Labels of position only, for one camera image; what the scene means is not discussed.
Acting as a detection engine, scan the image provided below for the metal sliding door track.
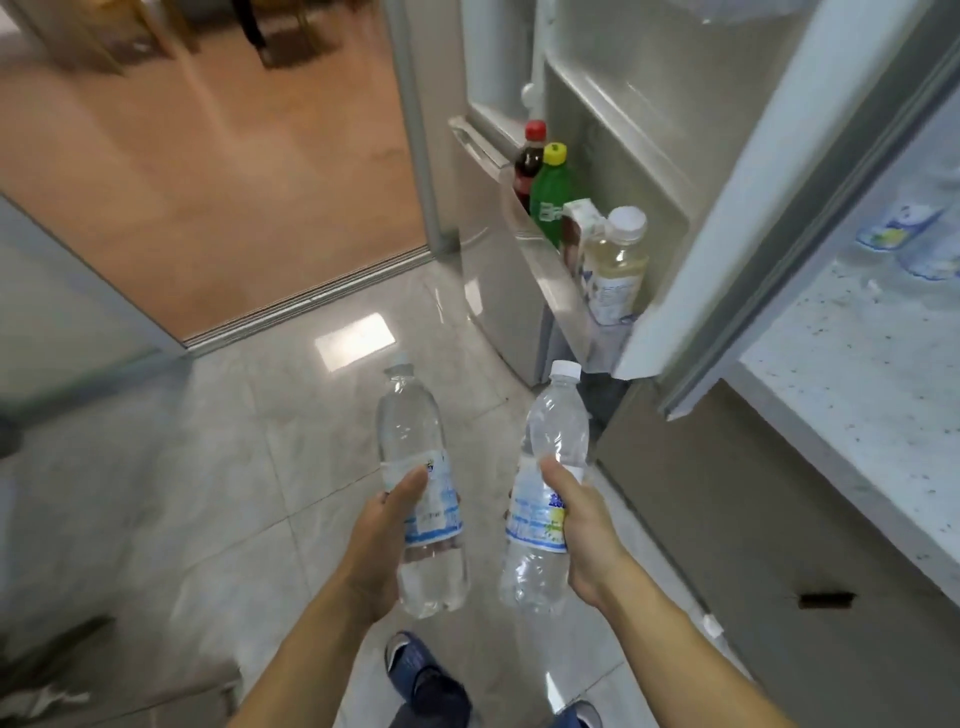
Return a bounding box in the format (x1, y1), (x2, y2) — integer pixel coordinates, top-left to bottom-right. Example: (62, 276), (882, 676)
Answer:
(182, 246), (438, 355)

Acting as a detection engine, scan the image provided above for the silver refrigerator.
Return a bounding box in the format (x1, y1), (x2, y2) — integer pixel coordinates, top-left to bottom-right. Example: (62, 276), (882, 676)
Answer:
(405, 0), (573, 388)

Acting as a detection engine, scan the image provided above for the pale yellow drink bottle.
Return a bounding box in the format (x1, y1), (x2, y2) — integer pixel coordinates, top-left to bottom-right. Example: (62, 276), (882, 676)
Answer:
(582, 205), (651, 328)

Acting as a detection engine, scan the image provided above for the wooden chair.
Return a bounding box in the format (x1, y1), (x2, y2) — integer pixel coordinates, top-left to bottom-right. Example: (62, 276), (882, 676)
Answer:
(11, 0), (200, 78)

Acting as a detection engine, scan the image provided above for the clear water bottle white cap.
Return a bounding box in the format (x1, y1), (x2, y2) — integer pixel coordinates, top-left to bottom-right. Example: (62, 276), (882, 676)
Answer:
(498, 359), (592, 618)

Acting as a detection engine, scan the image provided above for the clear refrigerator door shelf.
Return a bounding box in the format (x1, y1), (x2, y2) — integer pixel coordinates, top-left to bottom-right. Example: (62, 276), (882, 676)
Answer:
(498, 166), (640, 376)

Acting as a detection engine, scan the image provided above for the glass sliding door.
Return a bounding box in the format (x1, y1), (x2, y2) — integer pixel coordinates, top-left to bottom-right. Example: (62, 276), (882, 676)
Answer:
(0, 193), (190, 429)

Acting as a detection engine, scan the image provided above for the clear labelled water bottle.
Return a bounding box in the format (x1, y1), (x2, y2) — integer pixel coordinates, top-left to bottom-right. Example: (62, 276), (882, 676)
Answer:
(895, 213), (960, 283)
(855, 171), (948, 253)

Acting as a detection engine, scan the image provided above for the person's left hand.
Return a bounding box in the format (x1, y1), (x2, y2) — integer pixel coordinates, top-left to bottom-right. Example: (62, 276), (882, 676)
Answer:
(339, 465), (430, 625)

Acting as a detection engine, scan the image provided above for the dark soda bottle red cap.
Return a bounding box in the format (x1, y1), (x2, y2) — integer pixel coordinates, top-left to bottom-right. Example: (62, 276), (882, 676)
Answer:
(512, 120), (549, 213)

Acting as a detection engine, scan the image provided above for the person's blue shoe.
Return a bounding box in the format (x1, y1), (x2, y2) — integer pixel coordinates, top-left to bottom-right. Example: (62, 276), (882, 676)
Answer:
(384, 630), (474, 728)
(553, 699), (603, 728)

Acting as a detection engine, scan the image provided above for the person's blue left shoe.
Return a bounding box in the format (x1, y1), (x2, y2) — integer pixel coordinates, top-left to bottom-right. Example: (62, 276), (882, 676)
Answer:
(384, 630), (474, 728)

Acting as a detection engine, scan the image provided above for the grey door frame post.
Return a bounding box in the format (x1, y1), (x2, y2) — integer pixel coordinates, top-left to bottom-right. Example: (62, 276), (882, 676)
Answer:
(381, 0), (460, 258)

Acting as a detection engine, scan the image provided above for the person's blue right shoe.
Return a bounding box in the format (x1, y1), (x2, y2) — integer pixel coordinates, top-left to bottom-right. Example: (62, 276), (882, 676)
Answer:
(553, 699), (603, 728)

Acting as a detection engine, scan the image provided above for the white refrigerator door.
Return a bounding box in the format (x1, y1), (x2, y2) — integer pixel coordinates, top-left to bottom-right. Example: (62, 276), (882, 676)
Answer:
(498, 0), (960, 421)

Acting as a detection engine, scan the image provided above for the white drink carton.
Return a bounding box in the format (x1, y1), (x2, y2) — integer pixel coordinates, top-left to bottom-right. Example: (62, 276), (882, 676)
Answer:
(561, 198), (607, 282)

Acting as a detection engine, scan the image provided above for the grey kitchen cabinet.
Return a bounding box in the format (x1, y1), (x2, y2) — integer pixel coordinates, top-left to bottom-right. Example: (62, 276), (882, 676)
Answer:
(594, 377), (960, 728)

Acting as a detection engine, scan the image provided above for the person's left forearm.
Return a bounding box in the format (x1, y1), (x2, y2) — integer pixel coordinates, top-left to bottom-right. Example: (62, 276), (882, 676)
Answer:
(228, 577), (380, 728)

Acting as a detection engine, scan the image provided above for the person's right hand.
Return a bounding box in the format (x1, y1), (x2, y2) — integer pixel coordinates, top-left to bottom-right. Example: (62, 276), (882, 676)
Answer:
(539, 455), (640, 610)

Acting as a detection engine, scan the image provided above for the person's right forearm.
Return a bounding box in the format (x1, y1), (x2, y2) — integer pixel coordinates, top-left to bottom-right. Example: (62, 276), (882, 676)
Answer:
(596, 558), (798, 728)

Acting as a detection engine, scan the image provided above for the green bottle yellow cap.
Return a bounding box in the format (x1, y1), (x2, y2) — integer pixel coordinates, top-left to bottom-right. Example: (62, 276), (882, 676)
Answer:
(529, 141), (577, 249)

